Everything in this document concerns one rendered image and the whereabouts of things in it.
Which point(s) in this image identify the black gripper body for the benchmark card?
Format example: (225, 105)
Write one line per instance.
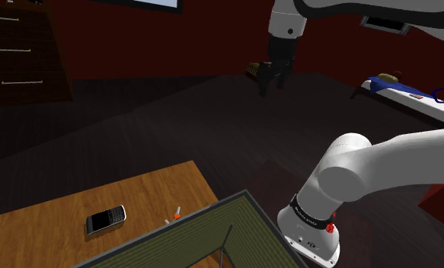
(282, 50)

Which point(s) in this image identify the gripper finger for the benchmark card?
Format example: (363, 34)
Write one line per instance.
(283, 78)
(265, 80)

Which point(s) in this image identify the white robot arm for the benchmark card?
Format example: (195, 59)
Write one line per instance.
(355, 174)

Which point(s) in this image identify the yellow striped round thing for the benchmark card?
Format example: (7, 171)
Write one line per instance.
(252, 69)

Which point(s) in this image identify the dark-framed window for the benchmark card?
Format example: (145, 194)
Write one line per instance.
(147, 4)

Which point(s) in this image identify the white and orange pen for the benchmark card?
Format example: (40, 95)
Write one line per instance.
(176, 215)

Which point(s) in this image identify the green striped robot stand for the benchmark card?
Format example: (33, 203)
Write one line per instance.
(192, 241)

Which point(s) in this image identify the black and silver phone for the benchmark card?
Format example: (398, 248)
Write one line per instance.
(105, 219)

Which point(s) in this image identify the dark wooden chest of drawers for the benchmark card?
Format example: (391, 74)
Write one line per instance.
(25, 63)

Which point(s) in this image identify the wooden table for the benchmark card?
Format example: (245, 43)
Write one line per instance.
(39, 237)

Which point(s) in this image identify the grey-framed wall vent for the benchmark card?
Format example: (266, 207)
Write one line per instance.
(385, 25)

